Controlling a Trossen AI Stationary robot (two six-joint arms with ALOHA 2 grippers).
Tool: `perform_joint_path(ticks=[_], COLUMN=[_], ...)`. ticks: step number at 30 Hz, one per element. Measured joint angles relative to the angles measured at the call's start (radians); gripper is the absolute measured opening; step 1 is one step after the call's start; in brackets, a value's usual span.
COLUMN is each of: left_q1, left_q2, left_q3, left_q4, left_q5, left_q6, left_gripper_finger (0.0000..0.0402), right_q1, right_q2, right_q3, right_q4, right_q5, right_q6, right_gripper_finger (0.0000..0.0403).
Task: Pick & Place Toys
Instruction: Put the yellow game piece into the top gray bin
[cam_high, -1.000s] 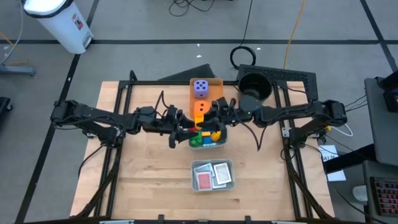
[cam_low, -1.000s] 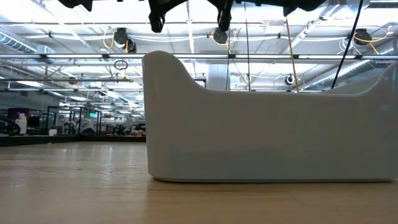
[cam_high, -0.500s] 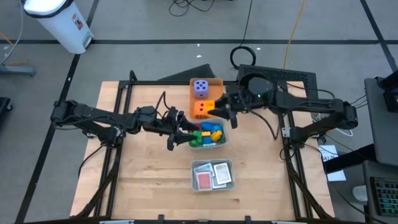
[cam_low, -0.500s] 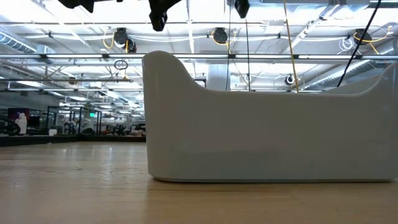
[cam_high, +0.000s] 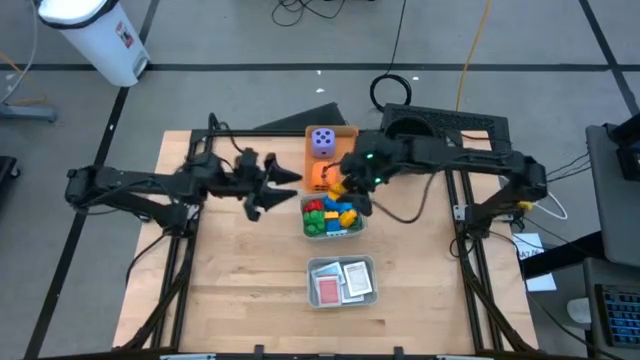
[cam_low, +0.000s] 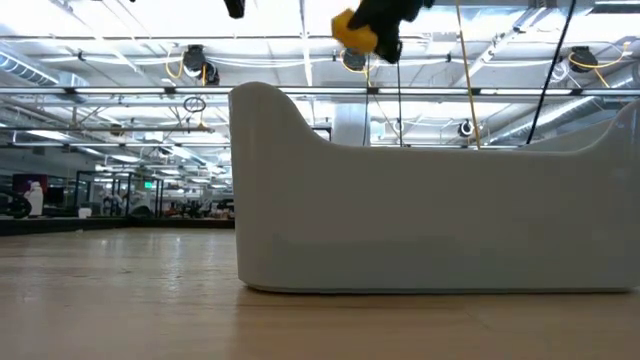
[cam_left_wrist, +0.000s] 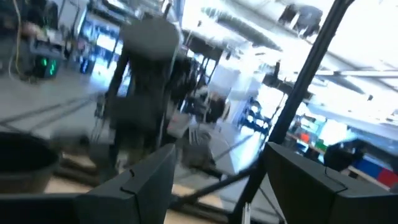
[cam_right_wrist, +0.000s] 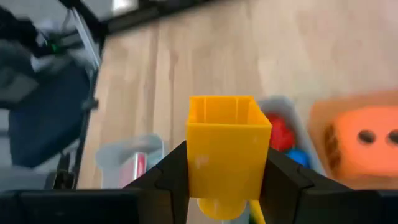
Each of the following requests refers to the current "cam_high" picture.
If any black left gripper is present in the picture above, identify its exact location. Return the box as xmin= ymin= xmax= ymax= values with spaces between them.
xmin=230 ymin=148 xmax=304 ymax=224

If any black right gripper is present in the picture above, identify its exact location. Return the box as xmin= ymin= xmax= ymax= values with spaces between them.
xmin=338 ymin=142 xmax=389 ymax=218

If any orange foam die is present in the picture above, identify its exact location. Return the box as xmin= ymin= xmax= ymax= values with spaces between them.
xmin=310 ymin=160 xmax=342 ymax=194

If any purple foam die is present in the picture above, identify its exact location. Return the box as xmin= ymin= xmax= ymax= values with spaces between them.
xmin=310 ymin=127 xmax=337 ymax=160

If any teal playing card box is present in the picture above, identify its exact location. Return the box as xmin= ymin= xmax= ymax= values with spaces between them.
xmin=311 ymin=261 xmax=347 ymax=287

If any pink playing card box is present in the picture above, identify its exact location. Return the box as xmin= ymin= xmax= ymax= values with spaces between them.
xmin=315 ymin=275 xmax=343 ymax=308

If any grey plastic bin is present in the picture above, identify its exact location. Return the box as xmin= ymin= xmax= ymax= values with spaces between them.
xmin=305 ymin=255 xmax=379 ymax=309
xmin=299 ymin=192 xmax=369 ymax=242

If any orange translucent plastic bin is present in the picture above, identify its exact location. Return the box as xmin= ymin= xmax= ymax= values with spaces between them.
xmin=304 ymin=124 xmax=361 ymax=195

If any black bucket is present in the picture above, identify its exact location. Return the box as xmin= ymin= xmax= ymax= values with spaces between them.
xmin=385 ymin=115 xmax=439 ymax=140

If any black perforated case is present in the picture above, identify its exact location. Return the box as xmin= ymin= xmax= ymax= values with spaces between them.
xmin=379 ymin=102 xmax=513 ymax=172

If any white paper sheet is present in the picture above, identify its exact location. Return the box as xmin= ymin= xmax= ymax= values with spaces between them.
xmin=524 ymin=272 xmax=558 ymax=293
xmin=512 ymin=232 xmax=545 ymax=261

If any white trash can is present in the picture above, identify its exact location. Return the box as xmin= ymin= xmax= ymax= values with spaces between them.
xmin=37 ymin=0 xmax=152 ymax=89

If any grey computer mouse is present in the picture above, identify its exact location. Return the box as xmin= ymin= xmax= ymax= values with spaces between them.
xmin=566 ymin=296 xmax=592 ymax=325

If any grey stand base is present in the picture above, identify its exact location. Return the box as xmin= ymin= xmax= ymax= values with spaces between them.
xmin=0 ymin=102 xmax=59 ymax=124

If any black monitor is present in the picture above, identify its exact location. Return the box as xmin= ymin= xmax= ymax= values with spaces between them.
xmin=602 ymin=112 xmax=640 ymax=182

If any backlit keyboard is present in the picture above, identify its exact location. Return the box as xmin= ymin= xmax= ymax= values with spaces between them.
xmin=593 ymin=282 xmax=640 ymax=350

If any black metal table frame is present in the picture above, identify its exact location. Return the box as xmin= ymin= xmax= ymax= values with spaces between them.
xmin=118 ymin=112 xmax=541 ymax=360

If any black coiled cable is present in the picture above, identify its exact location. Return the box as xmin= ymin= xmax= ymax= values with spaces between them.
xmin=368 ymin=0 xmax=414 ymax=113

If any yellow cable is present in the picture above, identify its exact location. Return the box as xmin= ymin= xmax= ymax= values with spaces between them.
xmin=454 ymin=0 xmax=495 ymax=112

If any black cable tangle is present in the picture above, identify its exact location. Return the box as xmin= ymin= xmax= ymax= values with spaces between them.
xmin=271 ymin=0 xmax=347 ymax=28

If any white cable bundle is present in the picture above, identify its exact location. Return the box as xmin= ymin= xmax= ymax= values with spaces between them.
xmin=529 ymin=192 xmax=570 ymax=222

